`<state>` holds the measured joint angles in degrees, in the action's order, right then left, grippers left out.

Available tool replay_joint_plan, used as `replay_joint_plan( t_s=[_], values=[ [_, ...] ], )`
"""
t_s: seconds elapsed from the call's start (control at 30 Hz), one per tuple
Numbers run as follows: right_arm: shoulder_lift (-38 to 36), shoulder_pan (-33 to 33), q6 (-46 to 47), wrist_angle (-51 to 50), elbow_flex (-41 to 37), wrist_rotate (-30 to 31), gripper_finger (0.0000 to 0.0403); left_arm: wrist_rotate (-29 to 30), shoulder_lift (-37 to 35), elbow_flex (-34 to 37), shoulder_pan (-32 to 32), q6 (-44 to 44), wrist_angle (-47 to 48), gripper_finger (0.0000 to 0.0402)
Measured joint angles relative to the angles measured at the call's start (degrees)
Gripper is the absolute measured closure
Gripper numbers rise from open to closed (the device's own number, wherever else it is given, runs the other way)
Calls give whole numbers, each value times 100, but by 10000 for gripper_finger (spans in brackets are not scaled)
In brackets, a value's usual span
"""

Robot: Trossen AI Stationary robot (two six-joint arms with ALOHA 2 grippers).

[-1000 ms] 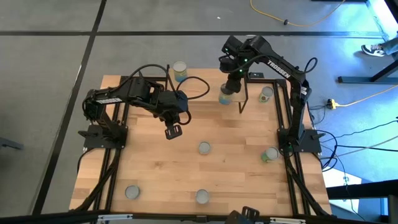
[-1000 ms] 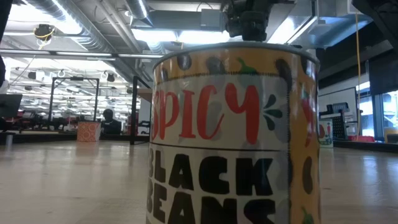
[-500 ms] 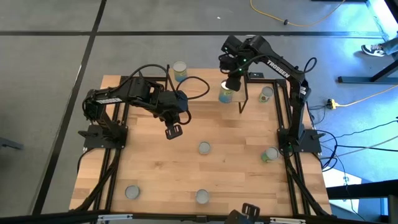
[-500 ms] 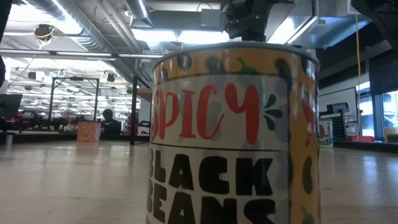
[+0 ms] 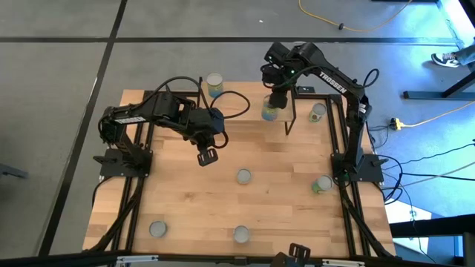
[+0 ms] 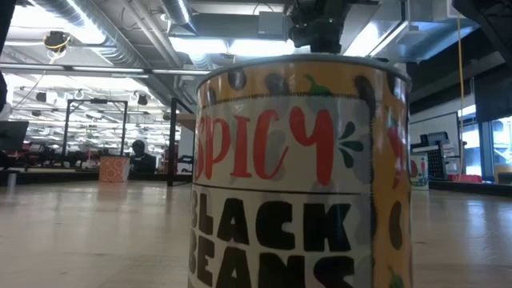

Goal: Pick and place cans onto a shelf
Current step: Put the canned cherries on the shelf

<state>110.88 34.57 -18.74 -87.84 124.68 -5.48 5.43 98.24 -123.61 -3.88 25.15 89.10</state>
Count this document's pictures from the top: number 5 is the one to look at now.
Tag person's shoe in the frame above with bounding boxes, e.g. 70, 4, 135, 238
430, 51, 462, 69

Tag silver metal bracket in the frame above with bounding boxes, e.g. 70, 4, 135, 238
321, 258, 367, 267
115, 254, 160, 266

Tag person's leg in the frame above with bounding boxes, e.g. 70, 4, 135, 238
454, 35, 475, 73

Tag yellow power strip cable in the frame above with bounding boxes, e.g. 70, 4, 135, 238
389, 100, 475, 131

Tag black furniture beam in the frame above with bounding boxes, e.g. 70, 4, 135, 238
388, 213, 475, 239

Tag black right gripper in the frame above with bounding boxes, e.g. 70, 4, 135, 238
261, 41, 296, 110

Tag wooden shelf black legs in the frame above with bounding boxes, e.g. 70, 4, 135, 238
194, 76, 298, 136

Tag white red label can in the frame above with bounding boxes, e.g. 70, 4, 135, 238
148, 220, 168, 239

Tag blue yellow cherries can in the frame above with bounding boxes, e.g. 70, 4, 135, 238
261, 94, 281, 122

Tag yellow floor cable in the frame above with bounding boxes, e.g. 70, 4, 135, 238
298, 0, 413, 33

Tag black desk leg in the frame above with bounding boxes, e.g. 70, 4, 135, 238
402, 68, 475, 101

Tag grey floor cable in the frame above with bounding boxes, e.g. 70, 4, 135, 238
381, 161, 475, 191

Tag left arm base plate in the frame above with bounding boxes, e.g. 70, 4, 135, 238
92, 147, 154, 178

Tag green label tin can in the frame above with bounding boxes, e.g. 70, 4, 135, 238
311, 174, 335, 195

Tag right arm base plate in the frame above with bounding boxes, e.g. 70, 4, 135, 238
330, 152, 384, 183

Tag orange patterned short can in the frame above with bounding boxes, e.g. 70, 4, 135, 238
233, 225, 252, 245

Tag black frame crossbeam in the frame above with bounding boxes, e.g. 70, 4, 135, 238
0, 248, 475, 267

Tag small grey tin can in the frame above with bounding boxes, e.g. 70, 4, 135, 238
236, 168, 253, 185

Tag black aluminium table frame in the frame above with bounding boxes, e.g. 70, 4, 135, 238
83, 88, 398, 260

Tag thin black floor cable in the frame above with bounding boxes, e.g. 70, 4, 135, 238
396, 177, 441, 265

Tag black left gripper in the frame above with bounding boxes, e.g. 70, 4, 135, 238
185, 107, 226, 167

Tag grey furniture foot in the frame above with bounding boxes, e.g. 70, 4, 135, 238
0, 164, 29, 180

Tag thick black floor cable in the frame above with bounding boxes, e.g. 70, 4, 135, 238
384, 171, 475, 182

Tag teal label tin can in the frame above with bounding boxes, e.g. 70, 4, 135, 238
308, 102, 328, 124

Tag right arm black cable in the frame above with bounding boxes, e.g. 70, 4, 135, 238
362, 67, 381, 98

